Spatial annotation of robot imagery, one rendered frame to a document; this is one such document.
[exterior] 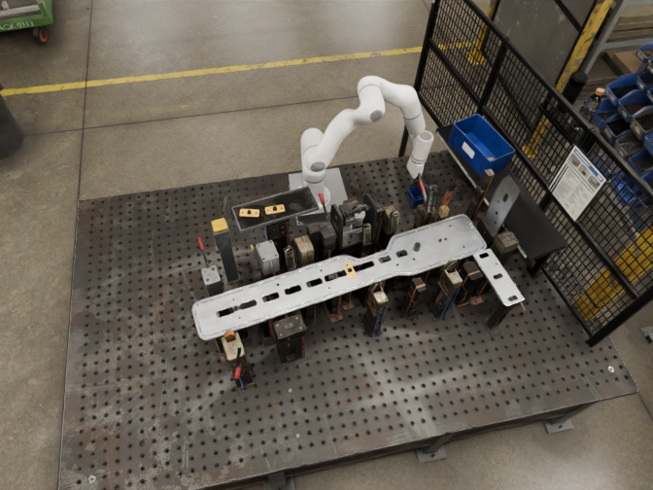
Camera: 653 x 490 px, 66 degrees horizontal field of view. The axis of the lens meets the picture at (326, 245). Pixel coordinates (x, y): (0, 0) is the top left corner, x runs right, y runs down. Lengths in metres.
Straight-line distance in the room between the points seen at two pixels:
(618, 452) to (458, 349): 1.30
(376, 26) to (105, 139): 2.78
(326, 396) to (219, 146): 2.45
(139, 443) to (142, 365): 0.35
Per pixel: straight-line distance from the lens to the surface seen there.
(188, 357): 2.49
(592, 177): 2.40
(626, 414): 3.59
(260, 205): 2.29
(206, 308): 2.23
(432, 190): 2.35
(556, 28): 4.15
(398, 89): 2.32
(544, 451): 3.30
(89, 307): 2.74
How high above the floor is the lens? 2.97
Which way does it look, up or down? 57 degrees down
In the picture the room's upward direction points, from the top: 3 degrees clockwise
